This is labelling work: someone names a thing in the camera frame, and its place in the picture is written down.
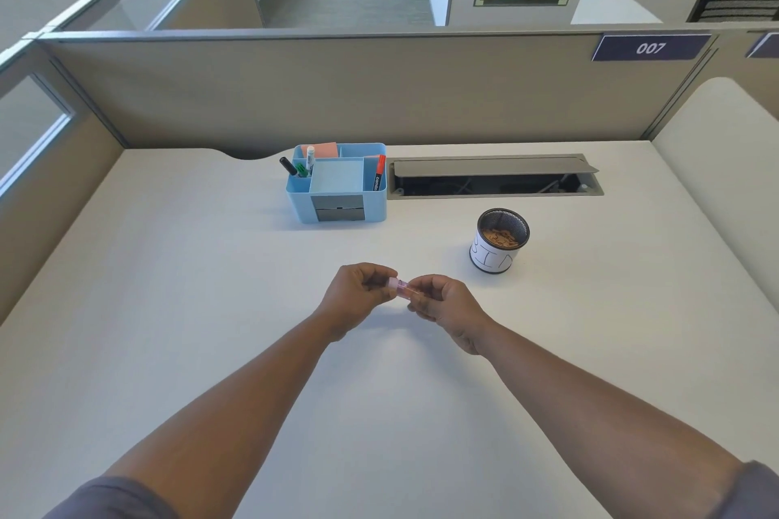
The grey left sleeve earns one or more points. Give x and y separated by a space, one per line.
103 499

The grey sleeve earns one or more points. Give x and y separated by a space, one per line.
103 499
745 491

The white rounded side desk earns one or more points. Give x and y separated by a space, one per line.
724 172

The grey right sleeve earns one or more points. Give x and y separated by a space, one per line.
745 491

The red capped marker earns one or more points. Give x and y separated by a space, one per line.
378 172

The person's right forearm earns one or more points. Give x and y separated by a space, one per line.
602 415

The dark blue number sign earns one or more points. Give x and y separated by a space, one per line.
650 47

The orange sticky notes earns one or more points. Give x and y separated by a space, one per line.
327 150

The black marker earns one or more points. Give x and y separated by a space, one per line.
288 166

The person's right hand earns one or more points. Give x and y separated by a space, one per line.
453 312

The person's left forearm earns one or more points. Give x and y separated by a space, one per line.
231 415

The person's left thumb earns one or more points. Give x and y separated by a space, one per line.
380 273

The pink highlighter pen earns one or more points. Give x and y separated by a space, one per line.
403 288

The person's right thumb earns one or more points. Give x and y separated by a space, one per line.
429 282

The blue desk organizer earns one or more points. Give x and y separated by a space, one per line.
338 184

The beige cubicle partition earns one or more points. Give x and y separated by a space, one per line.
365 87

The black mesh cup white label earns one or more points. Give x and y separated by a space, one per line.
498 242

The green marker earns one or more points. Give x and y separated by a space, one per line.
302 169

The person's left hand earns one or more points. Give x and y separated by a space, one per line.
353 296

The white correction pen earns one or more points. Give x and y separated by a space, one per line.
310 158

